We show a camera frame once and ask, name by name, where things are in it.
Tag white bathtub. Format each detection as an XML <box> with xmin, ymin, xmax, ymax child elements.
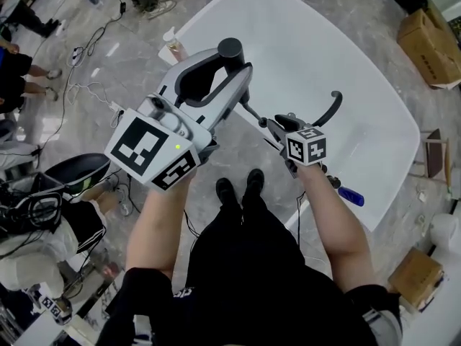
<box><xmin>157</xmin><ymin>0</ymin><xmax>421</xmax><ymax>234</ymax></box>

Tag person's black shoe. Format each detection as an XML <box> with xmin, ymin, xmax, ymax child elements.
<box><xmin>215</xmin><ymin>177</ymin><xmax>239</xmax><ymax>213</ymax></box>
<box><xmin>244</xmin><ymin>168</ymin><xmax>266</xmax><ymax>200</ymax></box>

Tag amber liquid pump bottle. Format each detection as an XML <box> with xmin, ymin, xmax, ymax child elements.
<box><xmin>162</xmin><ymin>27</ymin><xmax>189</xmax><ymax>63</ymax></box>

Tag small cardboard box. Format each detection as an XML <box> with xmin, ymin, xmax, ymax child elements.
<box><xmin>388</xmin><ymin>247</ymin><xmax>446</xmax><ymax>311</ymax></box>

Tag large cardboard box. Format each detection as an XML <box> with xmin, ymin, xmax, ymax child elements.
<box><xmin>397</xmin><ymin>0</ymin><xmax>461</xmax><ymax>90</ymax></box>

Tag person's left forearm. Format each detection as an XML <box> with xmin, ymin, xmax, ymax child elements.
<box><xmin>125</xmin><ymin>167</ymin><xmax>197</xmax><ymax>285</ymax></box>

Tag person's right black shoe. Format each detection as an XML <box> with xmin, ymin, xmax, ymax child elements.
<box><xmin>244</xmin><ymin>168</ymin><xmax>266</xmax><ymax>200</ymax></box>

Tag person's right forearm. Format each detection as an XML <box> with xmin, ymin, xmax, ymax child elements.
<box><xmin>297</xmin><ymin>162</ymin><xmax>377</xmax><ymax>296</ymax></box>

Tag person's black trousers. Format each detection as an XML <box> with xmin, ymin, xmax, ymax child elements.
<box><xmin>189</xmin><ymin>192</ymin><xmax>308</xmax><ymax>292</ymax></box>

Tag dark grey cylindrical bar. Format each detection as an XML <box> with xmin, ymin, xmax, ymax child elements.
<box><xmin>217</xmin><ymin>37</ymin><xmax>252</xmax><ymax>104</ymax></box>

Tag black curved faucet spout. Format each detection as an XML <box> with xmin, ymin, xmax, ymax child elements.
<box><xmin>312</xmin><ymin>90</ymin><xmax>344</xmax><ymax>128</ymax></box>

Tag black shower hose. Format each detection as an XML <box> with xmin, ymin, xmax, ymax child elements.
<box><xmin>241</xmin><ymin>99</ymin><xmax>267</xmax><ymax>124</ymax></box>

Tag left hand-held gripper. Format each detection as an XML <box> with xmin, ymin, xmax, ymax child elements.
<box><xmin>103</xmin><ymin>47</ymin><xmax>254</xmax><ymax>192</ymax></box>

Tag person's left black shoe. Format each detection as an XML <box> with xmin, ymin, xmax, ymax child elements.
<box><xmin>215</xmin><ymin>177</ymin><xmax>239</xmax><ymax>213</ymax></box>

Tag person's black shirt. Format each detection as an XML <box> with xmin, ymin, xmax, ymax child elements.
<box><xmin>104</xmin><ymin>265</ymin><xmax>403</xmax><ymax>346</ymax></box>

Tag thin black cable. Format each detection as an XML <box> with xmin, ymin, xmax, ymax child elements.
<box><xmin>183</xmin><ymin>209</ymin><xmax>201</xmax><ymax>252</ymax></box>
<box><xmin>295</xmin><ymin>192</ymin><xmax>308</xmax><ymax>247</ymax></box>

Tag white sink stand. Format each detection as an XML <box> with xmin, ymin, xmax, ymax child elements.
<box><xmin>0</xmin><ymin>261</ymin><xmax>123</xmax><ymax>346</ymax></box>

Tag small wooden stool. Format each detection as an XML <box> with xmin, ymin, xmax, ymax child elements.
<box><xmin>419</xmin><ymin>128</ymin><xmax>453</xmax><ymax>195</ymax></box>

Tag black power cable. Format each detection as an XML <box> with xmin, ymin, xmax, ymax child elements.
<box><xmin>124</xmin><ymin>171</ymin><xmax>146</xmax><ymax>213</ymax></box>

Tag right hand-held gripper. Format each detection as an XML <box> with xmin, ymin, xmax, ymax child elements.
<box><xmin>259</xmin><ymin>112</ymin><xmax>328</xmax><ymax>180</ymax></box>

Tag white power cable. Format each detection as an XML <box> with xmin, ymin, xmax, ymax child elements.
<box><xmin>66</xmin><ymin>81</ymin><xmax>117</xmax><ymax>108</ymax></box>

